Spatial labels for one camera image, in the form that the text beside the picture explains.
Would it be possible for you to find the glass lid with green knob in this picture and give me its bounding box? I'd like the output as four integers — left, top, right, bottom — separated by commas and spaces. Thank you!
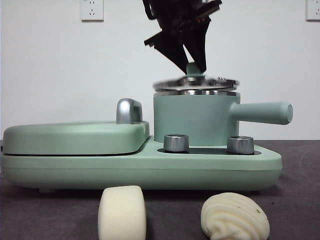
152, 62, 240, 92

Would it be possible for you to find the twisted white steamed bun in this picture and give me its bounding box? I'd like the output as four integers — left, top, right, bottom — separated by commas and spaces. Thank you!
200, 191, 271, 240

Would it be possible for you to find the smooth white steamed bun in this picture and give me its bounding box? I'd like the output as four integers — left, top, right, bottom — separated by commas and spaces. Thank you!
97, 185, 147, 240

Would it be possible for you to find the silver control knob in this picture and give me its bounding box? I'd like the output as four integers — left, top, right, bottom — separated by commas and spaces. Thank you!
226, 135, 254, 154
163, 134, 190, 153

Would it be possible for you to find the black control panel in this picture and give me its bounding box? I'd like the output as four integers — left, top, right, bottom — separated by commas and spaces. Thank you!
158, 147, 256, 155

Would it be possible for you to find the green breakfast machine base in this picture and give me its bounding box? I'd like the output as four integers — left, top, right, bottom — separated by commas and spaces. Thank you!
0, 136, 283, 195

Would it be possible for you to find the green griddle cover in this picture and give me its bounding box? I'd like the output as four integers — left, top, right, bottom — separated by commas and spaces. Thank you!
2, 120, 151, 156

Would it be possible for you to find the green pot with handle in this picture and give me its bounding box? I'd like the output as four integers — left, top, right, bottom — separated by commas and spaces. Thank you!
152, 89, 294, 147

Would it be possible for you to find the white wall socket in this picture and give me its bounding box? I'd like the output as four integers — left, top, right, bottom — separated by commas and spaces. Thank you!
80, 0, 105, 22
306, 0, 320, 22

